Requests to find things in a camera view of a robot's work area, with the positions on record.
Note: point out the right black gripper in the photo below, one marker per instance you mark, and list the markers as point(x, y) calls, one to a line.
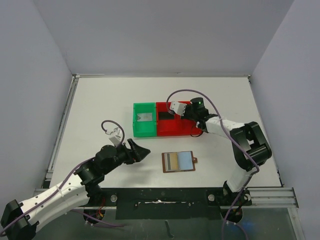
point(188, 113)

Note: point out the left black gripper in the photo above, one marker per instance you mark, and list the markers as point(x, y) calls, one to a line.
point(138, 153)

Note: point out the brown leather card holder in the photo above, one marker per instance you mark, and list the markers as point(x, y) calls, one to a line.
point(186, 161)

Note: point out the gold card with grey stripe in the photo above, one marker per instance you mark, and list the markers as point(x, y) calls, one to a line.
point(172, 163)

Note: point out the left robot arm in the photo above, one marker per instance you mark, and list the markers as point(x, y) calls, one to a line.
point(22, 220)

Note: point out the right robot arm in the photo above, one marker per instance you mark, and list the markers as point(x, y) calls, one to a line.
point(249, 144)

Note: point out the black card in red bin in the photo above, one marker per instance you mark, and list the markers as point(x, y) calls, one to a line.
point(162, 116)

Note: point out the silver card in green bin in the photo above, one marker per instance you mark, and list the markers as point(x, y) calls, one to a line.
point(144, 117)

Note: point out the middle red plastic bin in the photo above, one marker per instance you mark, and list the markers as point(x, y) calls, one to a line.
point(165, 128)

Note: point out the green plastic bin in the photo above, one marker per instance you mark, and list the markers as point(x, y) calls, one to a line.
point(144, 122)

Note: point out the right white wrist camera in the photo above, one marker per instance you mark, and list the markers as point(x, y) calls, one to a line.
point(177, 108)

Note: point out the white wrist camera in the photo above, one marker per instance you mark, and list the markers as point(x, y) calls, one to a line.
point(115, 136)
point(177, 108)

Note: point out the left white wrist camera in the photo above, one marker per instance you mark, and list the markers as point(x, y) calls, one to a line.
point(115, 136)

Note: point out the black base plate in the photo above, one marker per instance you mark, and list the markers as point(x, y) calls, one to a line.
point(184, 203)

